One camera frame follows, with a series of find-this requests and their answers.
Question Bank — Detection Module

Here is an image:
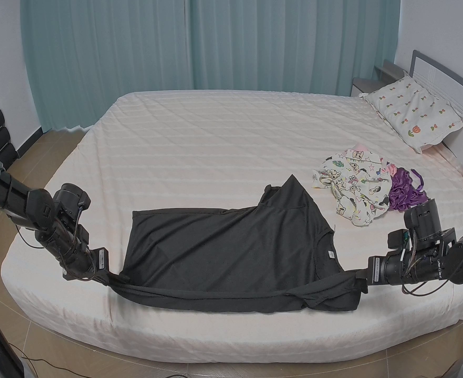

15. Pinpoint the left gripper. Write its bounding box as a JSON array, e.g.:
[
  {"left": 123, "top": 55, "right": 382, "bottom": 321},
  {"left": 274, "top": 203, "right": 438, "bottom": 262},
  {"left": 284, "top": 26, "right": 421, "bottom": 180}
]
[{"left": 62, "top": 247, "right": 111, "bottom": 280}]

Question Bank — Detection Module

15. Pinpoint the purple garment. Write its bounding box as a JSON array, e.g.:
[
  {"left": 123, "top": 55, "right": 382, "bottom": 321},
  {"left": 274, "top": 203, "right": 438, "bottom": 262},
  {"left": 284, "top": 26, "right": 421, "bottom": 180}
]
[{"left": 387, "top": 168, "right": 430, "bottom": 213}]

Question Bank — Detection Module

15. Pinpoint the white printed pillow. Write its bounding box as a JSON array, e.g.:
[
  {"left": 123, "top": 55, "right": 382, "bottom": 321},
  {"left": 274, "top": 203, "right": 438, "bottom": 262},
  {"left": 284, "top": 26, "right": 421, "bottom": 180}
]
[{"left": 363, "top": 75, "right": 463, "bottom": 154}]

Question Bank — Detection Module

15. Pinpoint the blue-green curtain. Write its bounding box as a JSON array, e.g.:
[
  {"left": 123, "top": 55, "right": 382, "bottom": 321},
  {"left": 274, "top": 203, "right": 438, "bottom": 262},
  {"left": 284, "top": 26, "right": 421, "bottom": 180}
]
[{"left": 20, "top": 0, "right": 401, "bottom": 130}]

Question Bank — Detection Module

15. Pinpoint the pink garment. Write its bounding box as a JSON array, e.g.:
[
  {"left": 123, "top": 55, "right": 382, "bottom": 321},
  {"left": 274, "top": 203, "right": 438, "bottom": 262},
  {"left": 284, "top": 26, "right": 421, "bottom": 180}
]
[{"left": 351, "top": 143, "right": 398, "bottom": 176}]

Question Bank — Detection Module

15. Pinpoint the bed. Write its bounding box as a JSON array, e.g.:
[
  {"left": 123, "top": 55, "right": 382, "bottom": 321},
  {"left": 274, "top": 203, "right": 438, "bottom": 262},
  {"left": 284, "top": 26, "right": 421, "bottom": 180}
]
[{"left": 1, "top": 50, "right": 463, "bottom": 365}]

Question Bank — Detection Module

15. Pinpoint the grey bedside table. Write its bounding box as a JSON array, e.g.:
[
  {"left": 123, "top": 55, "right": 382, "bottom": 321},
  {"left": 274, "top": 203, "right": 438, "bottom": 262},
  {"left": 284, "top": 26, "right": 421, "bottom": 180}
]
[{"left": 351, "top": 59, "right": 407, "bottom": 97}]

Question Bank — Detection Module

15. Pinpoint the black T-shirt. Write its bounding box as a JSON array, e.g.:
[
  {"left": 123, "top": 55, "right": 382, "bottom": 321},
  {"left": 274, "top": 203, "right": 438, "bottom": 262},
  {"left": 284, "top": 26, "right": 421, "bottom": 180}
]
[{"left": 107, "top": 174, "right": 368, "bottom": 315}]

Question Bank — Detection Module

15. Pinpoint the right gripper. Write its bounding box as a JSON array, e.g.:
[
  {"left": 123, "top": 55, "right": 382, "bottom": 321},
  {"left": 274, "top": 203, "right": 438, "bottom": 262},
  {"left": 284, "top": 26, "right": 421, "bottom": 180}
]
[{"left": 367, "top": 252, "right": 417, "bottom": 286}]

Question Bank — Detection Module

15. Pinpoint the white printed garment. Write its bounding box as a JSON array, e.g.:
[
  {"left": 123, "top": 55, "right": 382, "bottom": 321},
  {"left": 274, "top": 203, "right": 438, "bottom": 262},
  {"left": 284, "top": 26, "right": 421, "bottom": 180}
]
[{"left": 313, "top": 150, "right": 391, "bottom": 227}]

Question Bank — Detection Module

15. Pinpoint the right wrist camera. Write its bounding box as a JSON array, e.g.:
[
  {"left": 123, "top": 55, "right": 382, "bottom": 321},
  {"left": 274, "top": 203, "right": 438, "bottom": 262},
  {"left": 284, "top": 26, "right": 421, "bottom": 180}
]
[{"left": 388, "top": 230, "right": 410, "bottom": 251}]

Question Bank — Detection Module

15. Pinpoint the black cable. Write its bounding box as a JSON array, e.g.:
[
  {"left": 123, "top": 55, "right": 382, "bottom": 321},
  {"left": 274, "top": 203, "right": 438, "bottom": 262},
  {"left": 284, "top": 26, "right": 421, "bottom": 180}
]
[
  {"left": 402, "top": 280, "right": 450, "bottom": 296},
  {"left": 10, "top": 345, "right": 76, "bottom": 369}
]

